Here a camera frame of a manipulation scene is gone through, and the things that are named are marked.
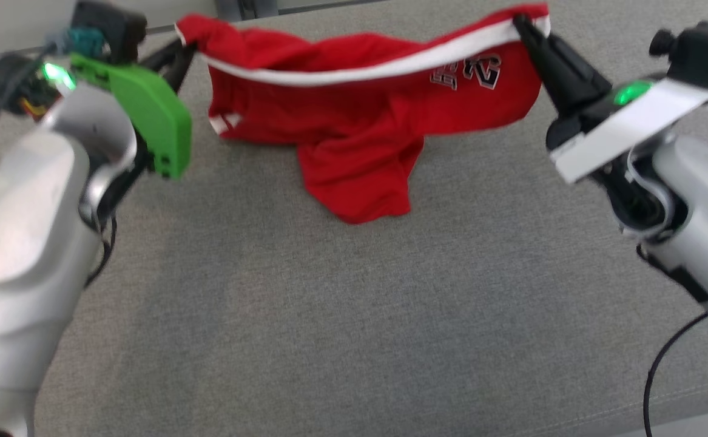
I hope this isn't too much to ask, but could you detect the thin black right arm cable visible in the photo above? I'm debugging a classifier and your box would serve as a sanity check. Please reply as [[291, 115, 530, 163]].
[[642, 313, 708, 437]]

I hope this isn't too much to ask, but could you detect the red shorts white stripe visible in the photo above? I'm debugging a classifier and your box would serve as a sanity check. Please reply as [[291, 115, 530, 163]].
[[175, 3, 551, 225]]

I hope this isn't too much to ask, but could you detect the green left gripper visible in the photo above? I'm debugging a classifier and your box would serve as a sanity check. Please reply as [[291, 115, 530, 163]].
[[69, 39, 198, 180]]

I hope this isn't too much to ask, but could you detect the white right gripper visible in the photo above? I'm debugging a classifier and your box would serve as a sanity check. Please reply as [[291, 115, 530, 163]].
[[513, 16, 708, 185]]

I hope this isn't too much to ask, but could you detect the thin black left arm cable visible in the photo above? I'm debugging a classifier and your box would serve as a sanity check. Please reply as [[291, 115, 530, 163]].
[[84, 215, 118, 289]]

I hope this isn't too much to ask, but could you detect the grey fabric sofa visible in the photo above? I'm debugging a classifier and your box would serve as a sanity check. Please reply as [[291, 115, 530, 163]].
[[0, 0, 708, 437]]

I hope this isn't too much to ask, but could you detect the teal left camera cable plug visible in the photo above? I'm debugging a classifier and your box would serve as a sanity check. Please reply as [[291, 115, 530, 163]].
[[62, 27, 107, 58]]

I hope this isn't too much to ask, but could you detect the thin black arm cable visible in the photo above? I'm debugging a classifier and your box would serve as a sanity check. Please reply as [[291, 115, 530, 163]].
[[84, 215, 118, 289], [642, 313, 708, 437]]

